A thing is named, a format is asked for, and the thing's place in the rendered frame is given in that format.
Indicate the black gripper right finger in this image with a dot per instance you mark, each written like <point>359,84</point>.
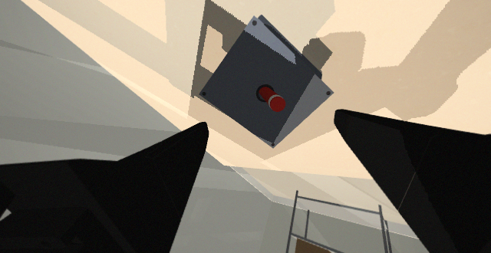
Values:
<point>438,179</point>

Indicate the dark red peg with white band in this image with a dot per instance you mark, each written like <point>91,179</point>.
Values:
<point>276,102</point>

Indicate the grey square panel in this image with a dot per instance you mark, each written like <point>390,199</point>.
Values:
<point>263,57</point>

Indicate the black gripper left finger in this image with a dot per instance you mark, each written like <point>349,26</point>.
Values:
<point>139,199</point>

